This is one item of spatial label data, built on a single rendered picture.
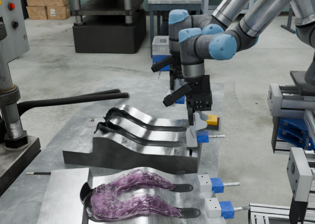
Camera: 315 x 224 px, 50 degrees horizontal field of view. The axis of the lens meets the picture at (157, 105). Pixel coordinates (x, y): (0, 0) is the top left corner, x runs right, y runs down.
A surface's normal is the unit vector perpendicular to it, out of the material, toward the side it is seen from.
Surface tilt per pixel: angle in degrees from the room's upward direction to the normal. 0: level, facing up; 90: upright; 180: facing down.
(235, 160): 0
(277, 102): 90
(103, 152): 90
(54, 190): 0
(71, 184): 0
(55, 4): 84
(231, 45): 79
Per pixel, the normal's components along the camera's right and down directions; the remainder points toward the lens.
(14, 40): 0.98, 0.07
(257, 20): -0.49, 0.59
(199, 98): -0.21, 0.31
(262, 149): -0.02, -0.90
